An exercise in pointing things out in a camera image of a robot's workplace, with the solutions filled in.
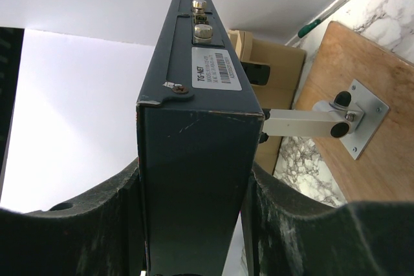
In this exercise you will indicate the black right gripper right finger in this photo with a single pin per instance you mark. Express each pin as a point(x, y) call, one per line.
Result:
point(288, 233)

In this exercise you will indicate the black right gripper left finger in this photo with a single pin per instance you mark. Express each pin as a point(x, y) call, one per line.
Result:
point(98, 232)

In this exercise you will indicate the wooden base board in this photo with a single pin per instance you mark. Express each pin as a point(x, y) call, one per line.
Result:
point(376, 162)

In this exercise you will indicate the tan plastic tool case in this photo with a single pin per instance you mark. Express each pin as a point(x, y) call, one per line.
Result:
point(273, 70)

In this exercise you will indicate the metal switch stand bracket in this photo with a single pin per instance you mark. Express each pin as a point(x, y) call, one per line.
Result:
point(352, 117)

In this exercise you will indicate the dark blue network switch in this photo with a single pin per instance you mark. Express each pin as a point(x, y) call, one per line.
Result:
point(198, 127)

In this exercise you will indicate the green handled tool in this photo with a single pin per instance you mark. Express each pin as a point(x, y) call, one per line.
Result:
point(303, 31)

